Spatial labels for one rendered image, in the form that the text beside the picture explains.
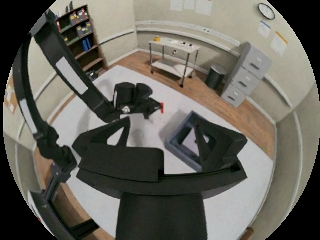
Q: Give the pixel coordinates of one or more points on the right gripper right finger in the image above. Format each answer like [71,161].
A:
[228,142]

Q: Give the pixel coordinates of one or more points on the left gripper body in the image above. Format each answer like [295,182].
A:
[149,110]

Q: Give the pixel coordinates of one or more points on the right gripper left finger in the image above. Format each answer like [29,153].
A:
[102,134]

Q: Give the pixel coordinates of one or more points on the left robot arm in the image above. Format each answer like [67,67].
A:
[47,35]

